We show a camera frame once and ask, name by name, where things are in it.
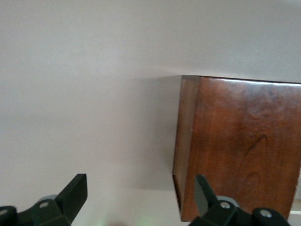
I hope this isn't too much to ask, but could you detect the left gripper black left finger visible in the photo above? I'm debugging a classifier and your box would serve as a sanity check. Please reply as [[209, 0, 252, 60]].
[[0, 173, 88, 226]]

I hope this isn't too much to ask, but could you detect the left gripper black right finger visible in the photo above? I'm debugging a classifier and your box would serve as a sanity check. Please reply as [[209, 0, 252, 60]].
[[188, 174, 291, 226]]

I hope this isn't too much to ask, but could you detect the dark red wooden cabinet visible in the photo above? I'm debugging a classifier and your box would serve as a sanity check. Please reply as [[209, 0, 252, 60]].
[[172, 74, 301, 222]]

